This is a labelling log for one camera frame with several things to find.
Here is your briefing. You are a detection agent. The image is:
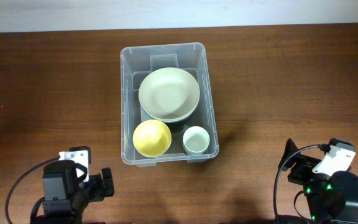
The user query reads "yellow small bowl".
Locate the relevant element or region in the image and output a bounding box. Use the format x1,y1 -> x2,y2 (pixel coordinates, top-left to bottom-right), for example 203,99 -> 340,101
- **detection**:
132,119 -> 172,157

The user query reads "cream cup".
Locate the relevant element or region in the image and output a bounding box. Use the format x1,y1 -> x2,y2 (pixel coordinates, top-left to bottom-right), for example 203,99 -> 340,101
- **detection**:
183,126 -> 210,155

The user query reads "beige bowl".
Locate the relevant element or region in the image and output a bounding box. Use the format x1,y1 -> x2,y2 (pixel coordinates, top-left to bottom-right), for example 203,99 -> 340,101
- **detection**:
137,67 -> 201,121
139,98 -> 200,122

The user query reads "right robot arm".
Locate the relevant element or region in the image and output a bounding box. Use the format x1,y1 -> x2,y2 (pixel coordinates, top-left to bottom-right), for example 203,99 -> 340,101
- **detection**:
273,138 -> 358,224

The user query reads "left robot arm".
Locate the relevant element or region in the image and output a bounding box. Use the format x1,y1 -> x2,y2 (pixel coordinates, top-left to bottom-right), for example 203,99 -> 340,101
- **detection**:
30,146 -> 114,223

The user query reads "clear plastic storage container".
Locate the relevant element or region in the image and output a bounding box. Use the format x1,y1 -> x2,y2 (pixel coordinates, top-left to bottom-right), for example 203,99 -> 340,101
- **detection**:
120,42 -> 219,167

